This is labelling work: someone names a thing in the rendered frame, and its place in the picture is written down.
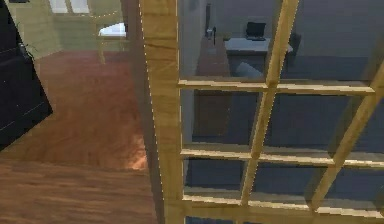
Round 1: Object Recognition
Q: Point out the wooden glass-paned room door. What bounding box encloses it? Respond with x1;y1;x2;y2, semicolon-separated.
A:
139;0;384;224

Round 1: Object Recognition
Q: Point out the black laptop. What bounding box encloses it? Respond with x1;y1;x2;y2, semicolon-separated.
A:
245;21;268;42

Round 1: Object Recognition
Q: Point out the grey desk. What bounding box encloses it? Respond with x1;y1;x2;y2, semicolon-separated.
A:
223;36;294;80

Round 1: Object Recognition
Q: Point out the black door handle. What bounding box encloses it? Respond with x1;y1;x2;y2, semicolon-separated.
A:
18;42;34;62

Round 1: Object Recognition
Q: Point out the white framed window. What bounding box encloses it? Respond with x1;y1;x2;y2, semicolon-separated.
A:
48;0;91;15

